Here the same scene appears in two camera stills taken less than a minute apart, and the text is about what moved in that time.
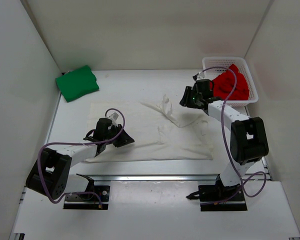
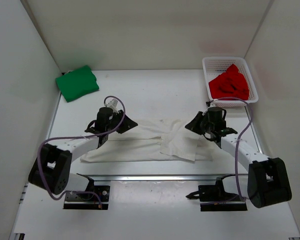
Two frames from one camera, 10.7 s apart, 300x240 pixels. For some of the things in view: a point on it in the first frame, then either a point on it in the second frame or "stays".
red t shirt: (223, 86) stays
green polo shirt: (77, 83) stays
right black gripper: (186, 101) to (193, 126)
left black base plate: (87, 201) stays
